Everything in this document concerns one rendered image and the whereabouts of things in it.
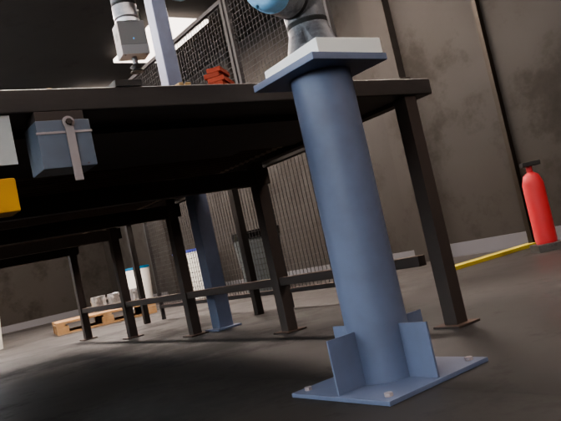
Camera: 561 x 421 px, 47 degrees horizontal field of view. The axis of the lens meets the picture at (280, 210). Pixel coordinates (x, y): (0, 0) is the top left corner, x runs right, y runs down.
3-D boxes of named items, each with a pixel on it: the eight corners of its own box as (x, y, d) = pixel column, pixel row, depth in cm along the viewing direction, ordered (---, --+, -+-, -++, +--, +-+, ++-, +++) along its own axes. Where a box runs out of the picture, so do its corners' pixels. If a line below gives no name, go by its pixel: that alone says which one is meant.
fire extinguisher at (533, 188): (576, 244, 448) (554, 155, 452) (558, 250, 430) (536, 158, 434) (539, 249, 469) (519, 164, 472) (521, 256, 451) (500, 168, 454)
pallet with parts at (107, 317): (144, 311, 817) (138, 286, 819) (160, 311, 747) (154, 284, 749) (50, 334, 766) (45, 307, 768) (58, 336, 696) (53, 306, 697)
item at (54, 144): (103, 176, 161) (89, 106, 162) (47, 183, 152) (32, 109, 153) (88, 185, 170) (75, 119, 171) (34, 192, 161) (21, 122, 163)
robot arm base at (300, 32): (351, 43, 177) (342, 9, 178) (305, 48, 170) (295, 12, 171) (325, 64, 190) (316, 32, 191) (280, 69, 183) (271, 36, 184)
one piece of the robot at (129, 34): (135, 21, 206) (145, 70, 205) (107, 22, 202) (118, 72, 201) (143, 7, 197) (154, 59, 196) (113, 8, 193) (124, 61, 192)
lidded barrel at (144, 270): (148, 304, 1016) (140, 266, 1020) (163, 301, 980) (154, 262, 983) (120, 311, 985) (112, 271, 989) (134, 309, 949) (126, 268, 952)
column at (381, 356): (488, 361, 171) (414, 44, 176) (390, 407, 148) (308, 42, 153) (386, 359, 201) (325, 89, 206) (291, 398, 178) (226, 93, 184)
